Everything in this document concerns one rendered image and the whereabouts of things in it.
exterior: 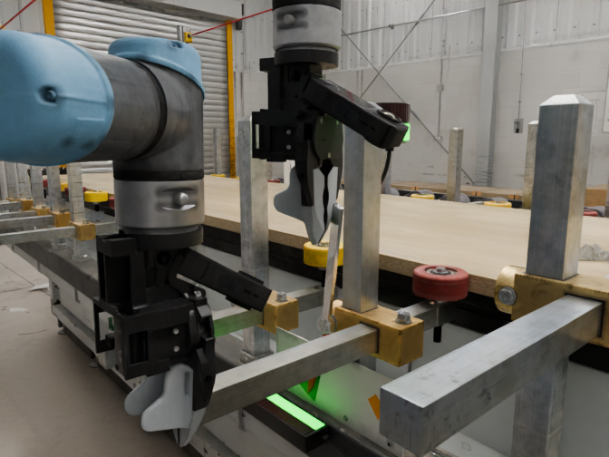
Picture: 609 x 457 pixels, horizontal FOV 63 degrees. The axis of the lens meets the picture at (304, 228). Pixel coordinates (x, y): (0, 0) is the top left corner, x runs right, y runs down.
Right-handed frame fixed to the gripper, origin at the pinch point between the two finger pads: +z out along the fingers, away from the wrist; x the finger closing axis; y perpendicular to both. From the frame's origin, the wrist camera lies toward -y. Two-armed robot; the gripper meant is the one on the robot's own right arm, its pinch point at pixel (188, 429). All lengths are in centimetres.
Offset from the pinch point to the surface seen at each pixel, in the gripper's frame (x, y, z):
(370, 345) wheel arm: 1.5, -24.5, -2.7
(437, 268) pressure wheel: -0.1, -40.8, -9.7
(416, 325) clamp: 5.0, -29.2, -5.2
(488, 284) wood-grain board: 5.7, -45.5, -7.8
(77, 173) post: -127, -29, -18
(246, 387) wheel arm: 1.5, -5.8, -3.0
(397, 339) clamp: 4.6, -26.0, -4.0
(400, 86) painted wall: -539, -708, -137
